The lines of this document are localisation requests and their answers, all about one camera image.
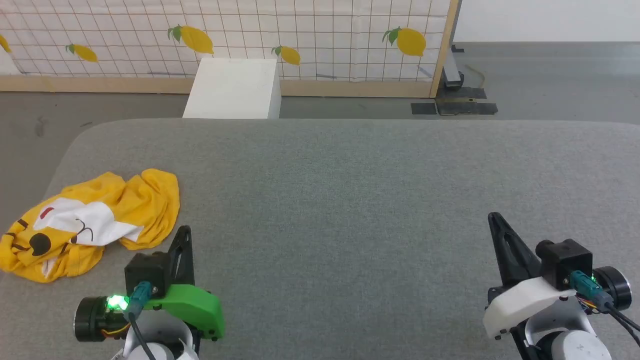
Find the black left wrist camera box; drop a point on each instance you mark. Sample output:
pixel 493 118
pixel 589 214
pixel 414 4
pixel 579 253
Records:
pixel 147 272

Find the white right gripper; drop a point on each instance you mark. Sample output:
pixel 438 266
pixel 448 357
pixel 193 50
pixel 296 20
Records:
pixel 525 305

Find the black floor tape under foot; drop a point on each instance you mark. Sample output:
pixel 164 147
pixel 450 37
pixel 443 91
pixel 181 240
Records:
pixel 470 93

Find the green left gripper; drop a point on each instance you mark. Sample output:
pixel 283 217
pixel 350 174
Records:
pixel 195 305

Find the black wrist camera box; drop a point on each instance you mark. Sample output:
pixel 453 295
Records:
pixel 565 260
pixel 147 272

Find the yellow cartoon print shirt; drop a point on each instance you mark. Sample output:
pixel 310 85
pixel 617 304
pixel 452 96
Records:
pixel 150 200

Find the wooden partition frame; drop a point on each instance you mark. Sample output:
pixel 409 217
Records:
pixel 350 88

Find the lemon print grid panel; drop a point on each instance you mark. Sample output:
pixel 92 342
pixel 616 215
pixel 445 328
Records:
pixel 325 30

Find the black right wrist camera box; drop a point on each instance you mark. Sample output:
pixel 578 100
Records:
pixel 565 260

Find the small black floor tape patch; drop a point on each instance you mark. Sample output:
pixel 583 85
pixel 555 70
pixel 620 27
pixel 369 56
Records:
pixel 424 108

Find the white rectangular box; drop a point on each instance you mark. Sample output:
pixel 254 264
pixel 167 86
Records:
pixel 235 90

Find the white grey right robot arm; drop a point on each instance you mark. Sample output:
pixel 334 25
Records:
pixel 575 345

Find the metal partition foot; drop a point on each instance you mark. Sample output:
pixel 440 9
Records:
pixel 451 72

